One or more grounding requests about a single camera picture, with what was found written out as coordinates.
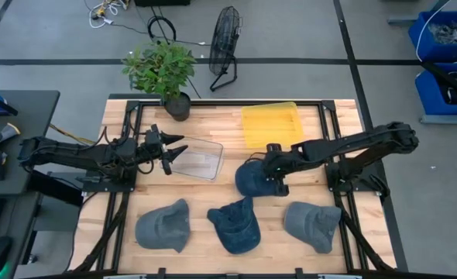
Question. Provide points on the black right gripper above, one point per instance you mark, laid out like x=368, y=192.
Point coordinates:
x=275, y=162

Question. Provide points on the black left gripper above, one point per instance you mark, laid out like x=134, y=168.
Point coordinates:
x=153, y=145

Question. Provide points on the navy denim baseball cap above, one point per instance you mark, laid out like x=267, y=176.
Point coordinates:
x=251, y=180
x=236, y=228

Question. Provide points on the grey baseball cap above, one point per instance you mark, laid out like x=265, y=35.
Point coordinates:
x=313, y=226
x=162, y=226

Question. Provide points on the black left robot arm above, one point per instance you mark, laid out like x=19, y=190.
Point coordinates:
x=69, y=153

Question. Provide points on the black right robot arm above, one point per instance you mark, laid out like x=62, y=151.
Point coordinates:
x=352, y=143

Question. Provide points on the clear plastic tray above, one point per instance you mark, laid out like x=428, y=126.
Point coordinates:
x=201, y=160

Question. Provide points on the black plant pot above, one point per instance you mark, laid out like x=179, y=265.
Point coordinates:
x=178, y=108

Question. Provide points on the yellow plastic tray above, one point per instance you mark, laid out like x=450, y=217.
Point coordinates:
x=271, y=124

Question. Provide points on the green leafy plant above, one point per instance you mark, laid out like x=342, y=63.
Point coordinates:
x=160, y=69

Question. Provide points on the black floor fan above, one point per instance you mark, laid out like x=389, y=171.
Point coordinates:
x=224, y=38

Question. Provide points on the black control box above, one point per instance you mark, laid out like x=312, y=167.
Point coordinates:
x=54, y=188

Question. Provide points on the black side desk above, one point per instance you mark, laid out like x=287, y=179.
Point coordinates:
x=31, y=112

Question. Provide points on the blue storage bin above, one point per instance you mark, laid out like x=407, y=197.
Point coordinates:
x=441, y=36
x=430, y=93

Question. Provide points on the black aluminium table frame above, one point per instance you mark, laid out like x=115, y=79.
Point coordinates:
x=228, y=103

